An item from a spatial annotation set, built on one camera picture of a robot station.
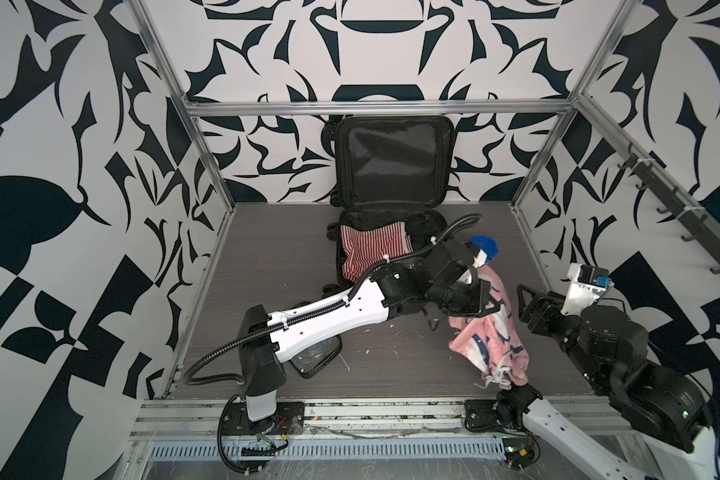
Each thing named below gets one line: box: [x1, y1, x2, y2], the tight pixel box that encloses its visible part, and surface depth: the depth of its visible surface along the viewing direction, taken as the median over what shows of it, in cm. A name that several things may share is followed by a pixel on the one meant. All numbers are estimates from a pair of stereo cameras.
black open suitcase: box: [323, 116, 454, 288], surface depth 101 cm
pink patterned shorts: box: [448, 264, 529, 390], surface depth 63 cm
